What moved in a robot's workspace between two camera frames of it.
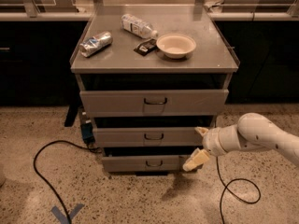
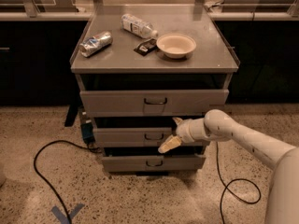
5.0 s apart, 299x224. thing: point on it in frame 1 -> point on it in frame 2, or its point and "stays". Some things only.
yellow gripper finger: x=197 y=158 -> x=171 y=142
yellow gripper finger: x=201 y=131 -> x=177 y=120
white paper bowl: x=176 y=46 stays
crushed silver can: x=95 y=43 stays
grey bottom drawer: x=140 y=163 stays
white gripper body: x=212 y=142 -> x=183 y=131
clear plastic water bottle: x=138 y=27 stays
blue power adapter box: x=87 y=131 stays
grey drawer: x=144 y=136 stays
